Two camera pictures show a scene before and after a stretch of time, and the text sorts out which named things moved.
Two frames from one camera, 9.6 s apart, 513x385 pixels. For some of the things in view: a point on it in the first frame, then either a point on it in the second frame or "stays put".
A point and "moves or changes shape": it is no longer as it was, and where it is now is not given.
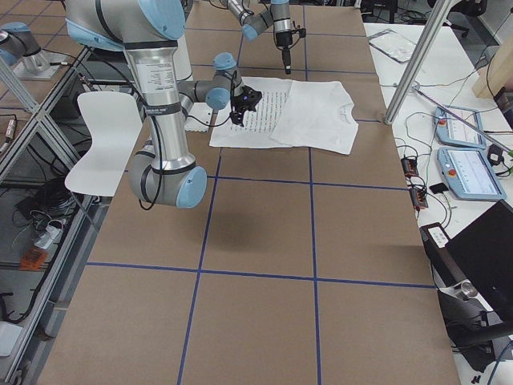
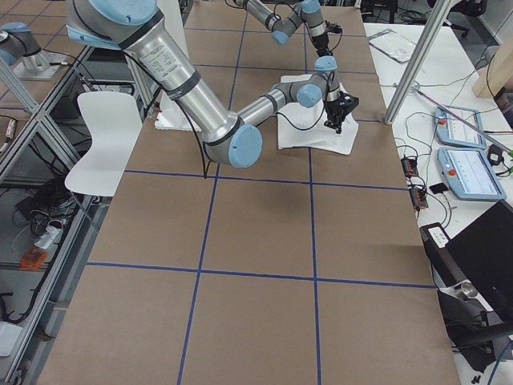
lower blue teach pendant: (470, 174) stays put
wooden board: (498, 72) stays put
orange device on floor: (33, 259) stays put
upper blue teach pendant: (450, 129) stays put
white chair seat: (114, 121) stays put
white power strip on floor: (51, 235) stays put
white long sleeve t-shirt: (293, 114) moves or changes shape
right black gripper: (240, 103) → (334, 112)
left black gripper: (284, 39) → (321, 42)
